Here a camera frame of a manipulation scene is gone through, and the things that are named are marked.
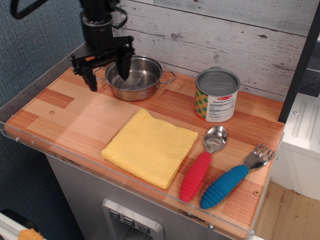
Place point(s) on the silver steel pot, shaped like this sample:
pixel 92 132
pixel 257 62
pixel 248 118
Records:
pixel 145 77

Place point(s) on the red handled metal spoon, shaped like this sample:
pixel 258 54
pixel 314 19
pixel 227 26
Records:
pixel 214 140

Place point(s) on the black right frame post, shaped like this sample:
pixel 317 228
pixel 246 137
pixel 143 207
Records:
pixel 301 67

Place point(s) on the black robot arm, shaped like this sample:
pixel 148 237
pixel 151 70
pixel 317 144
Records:
pixel 98 19

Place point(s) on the grey ice dispenser panel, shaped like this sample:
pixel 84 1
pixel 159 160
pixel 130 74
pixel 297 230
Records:
pixel 126 224

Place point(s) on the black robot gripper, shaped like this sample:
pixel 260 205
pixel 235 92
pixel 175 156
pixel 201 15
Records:
pixel 100 48

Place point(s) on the white cabinet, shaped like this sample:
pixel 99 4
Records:
pixel 297 166

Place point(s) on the toy food can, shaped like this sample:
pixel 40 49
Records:
pixel 216 94

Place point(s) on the orange object bottom corner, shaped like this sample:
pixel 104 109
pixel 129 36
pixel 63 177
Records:
pixel 30 234

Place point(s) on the silver toy fridge cabinet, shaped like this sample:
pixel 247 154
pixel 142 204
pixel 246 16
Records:
pixel 85 185

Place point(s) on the blue handled metal fork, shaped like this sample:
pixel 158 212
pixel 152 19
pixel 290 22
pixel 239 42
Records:
pixel 221 187

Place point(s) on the yellow folded rag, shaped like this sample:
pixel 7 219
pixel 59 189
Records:
pixel 150 149

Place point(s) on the clear acrylic table guard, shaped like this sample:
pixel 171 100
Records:
pixel 55 127

